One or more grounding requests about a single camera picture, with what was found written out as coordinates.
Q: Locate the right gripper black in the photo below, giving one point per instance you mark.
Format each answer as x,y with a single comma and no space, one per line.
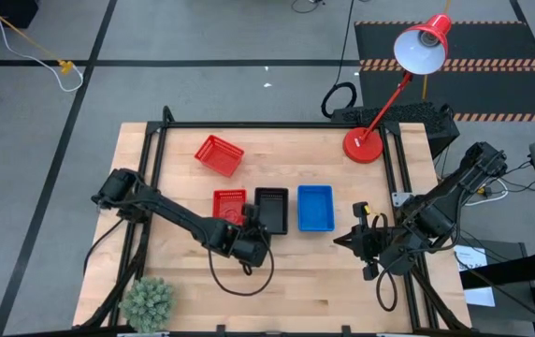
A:
370,243

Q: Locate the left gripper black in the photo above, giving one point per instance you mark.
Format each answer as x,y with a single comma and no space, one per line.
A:
253,253

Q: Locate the black plastic slotted basket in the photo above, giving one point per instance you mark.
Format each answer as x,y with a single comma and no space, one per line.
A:
272,210

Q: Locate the blue plastic slotted basket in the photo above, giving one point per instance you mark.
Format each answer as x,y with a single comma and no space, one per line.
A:
315,208

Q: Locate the red plastic slotted basket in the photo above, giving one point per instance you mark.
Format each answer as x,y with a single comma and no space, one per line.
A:
219,156
225,201

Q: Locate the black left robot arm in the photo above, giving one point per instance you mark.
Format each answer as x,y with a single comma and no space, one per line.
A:
174,213

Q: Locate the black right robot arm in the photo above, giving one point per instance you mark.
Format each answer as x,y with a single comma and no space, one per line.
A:
440,201

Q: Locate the red desk lamp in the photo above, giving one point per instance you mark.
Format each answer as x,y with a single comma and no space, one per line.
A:
362,146

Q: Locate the green artificial plant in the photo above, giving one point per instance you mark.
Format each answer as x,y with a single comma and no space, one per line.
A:
148,304

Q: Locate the white paper sheet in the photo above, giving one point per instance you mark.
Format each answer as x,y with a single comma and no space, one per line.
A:
475,262

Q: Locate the black hazard-striped floor mat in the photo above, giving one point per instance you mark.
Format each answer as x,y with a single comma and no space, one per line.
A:
482,42

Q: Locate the black box on floor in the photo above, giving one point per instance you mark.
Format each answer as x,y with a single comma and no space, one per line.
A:
5,11

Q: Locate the silver metal bracket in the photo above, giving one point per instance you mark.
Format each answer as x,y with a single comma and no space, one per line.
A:
400,199

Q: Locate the black aluminium table frame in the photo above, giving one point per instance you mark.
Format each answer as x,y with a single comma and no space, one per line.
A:
272,125

